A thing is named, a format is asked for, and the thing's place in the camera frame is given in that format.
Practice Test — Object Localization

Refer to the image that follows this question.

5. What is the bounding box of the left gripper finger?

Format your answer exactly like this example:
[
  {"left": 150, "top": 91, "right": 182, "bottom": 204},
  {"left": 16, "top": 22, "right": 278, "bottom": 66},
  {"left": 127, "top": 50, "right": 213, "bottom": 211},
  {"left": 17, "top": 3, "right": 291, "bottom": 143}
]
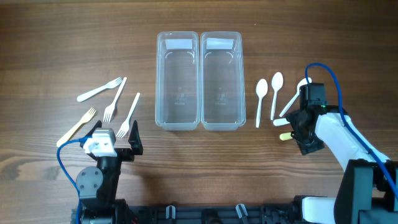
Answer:
[
  {"left": 128, "top": 120, "right": 144, "bottom": 156},
  {"left": 81, "top": 120, "right": 102, "bottom": 143}
]

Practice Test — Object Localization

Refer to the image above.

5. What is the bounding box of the yellow plastic fork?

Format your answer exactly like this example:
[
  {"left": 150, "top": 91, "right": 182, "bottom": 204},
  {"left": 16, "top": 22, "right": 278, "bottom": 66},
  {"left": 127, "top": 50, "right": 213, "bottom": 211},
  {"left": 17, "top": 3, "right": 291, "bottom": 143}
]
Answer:
[{"left": 56, "top": 108, "right": 96, "bottom": 147}]

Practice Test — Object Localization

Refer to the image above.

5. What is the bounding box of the yellow plastic spoon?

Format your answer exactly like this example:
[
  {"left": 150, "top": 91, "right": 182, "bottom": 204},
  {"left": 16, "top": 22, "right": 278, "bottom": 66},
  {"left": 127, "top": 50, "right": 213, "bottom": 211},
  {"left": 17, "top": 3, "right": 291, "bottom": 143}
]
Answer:
[{"left": 279, "top": 133, "right": 293, "bottom": 141}]

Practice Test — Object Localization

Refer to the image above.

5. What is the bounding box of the thick white plastic fork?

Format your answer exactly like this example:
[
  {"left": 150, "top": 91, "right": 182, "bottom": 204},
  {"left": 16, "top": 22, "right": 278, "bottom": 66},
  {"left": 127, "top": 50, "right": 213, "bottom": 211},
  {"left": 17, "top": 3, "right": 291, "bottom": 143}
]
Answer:
[{"left": 76, "top": 77, "right": 122, "bottom": 102}]

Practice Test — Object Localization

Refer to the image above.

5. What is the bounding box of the thick white plastic spoon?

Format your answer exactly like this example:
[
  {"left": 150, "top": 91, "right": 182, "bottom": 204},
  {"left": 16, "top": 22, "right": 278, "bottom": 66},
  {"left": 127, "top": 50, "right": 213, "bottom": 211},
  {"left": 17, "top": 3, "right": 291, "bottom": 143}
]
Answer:
[{"left": 273, "top": 118, "right": 290, "bottom": 126}]

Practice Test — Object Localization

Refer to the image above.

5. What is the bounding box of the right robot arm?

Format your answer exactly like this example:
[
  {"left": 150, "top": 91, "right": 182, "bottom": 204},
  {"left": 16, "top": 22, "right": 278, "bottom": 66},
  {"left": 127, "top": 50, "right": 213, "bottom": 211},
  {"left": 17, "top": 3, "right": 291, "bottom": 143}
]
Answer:
[{"left": 286, "top": 105, "right": 397, "bottom": 223}]

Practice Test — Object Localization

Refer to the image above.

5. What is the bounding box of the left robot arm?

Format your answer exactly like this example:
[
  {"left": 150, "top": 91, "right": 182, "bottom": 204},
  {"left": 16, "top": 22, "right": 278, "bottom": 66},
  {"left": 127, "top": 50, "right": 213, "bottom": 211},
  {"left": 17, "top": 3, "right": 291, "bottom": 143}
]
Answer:
[{"left": 70, "top": 121, "right": 143, "bottom": 224}]

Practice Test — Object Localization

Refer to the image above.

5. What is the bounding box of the left clear plastic container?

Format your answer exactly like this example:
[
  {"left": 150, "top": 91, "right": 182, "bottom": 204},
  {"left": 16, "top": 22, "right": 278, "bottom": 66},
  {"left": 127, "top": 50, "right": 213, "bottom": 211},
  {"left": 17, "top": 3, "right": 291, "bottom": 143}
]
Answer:
[{"left": 155, "top": 31, "right": 200, "bottom": 131}]

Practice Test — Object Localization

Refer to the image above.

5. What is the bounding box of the clear plastic container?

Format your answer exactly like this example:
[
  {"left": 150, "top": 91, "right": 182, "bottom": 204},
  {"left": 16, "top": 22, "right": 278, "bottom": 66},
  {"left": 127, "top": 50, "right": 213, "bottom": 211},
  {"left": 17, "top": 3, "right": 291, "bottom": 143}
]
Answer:
[
  {"left": 201, "top": 31, "right": 246, "bottom": 131},
  {"left": 155, "top": 31, "right": 200, "bottom": 131}
]

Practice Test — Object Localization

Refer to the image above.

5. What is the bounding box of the right clear plastic container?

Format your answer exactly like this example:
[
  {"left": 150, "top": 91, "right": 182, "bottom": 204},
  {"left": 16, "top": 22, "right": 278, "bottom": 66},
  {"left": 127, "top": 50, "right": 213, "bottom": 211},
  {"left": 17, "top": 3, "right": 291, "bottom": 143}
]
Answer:
[{"left": 201, "top": 31, "right": 246, "bottom": 131}]

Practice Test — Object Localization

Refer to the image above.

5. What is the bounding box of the left blue cable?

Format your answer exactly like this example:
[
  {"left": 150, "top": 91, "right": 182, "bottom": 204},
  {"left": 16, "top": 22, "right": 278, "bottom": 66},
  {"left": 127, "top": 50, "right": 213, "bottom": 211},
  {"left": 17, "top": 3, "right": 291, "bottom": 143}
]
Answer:
[{"left": 56, "top": 136, "right": 91, "bottom": 224}]

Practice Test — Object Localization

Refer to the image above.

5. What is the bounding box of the blue cable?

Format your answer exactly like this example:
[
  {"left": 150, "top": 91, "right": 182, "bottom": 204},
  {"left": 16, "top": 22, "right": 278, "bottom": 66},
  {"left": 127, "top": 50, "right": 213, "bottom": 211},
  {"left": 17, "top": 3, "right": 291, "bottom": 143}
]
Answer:
[
  {"left": 56, "top": 136, "right": 91, "bottom": 224},
  {"left": 304, "top": 62, "right": 398, "bottom": 200}
]

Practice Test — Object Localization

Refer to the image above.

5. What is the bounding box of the right blue cable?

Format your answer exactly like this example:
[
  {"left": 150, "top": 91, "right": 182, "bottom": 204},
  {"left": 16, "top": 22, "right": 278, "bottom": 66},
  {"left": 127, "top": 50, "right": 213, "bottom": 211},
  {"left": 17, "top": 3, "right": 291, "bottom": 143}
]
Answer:
[{"left": 304, "top": 62, "right": 398, "bottom": 200}]

